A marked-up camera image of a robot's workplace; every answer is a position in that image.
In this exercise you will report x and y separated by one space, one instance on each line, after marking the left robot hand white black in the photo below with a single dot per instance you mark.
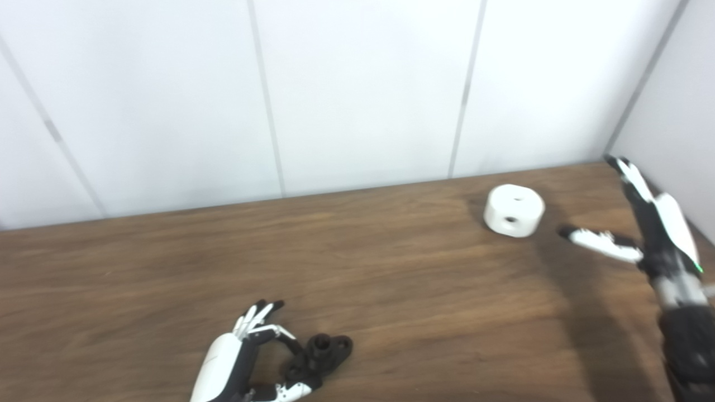
220 363

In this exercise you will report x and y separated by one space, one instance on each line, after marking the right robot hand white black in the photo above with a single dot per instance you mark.
667 240

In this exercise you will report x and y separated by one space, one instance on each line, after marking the black plastic holder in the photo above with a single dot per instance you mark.
324 352

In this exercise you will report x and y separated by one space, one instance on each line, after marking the round white plastic piece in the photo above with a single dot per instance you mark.
514 206

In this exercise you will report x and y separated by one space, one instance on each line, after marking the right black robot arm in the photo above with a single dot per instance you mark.
690 352

